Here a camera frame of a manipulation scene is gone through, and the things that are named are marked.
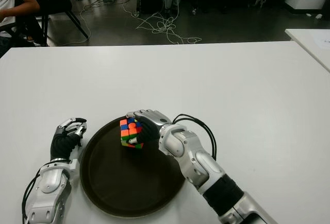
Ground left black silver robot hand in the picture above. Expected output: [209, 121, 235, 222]
[50, 117, 88, 160]

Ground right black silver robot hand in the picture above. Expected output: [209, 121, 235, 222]
[126, 109, 172, 146]

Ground multicoloured Rubik's cube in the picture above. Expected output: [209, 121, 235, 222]
[120, 117, 144, 149]

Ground dark brown round plate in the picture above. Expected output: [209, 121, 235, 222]
[79, 117, 189, 216]

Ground black office chair with armrest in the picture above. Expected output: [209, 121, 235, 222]
[0, 15, 50, 47]

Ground seated person in white shirt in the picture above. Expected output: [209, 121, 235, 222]
[0, 0, 41, 55]

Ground white side table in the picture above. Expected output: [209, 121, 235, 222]
[285, 28, 330, 73]

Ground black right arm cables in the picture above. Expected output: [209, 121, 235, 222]
[172, 114, 217, 160]

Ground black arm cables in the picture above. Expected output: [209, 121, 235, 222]
[172, 114, 217, 160]
[22, 174, 41, 224]

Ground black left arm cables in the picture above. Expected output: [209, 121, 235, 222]
[22, 174, 41, 224]

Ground tangled white floor cable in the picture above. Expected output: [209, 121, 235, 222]
[123, 2, 203, 45]

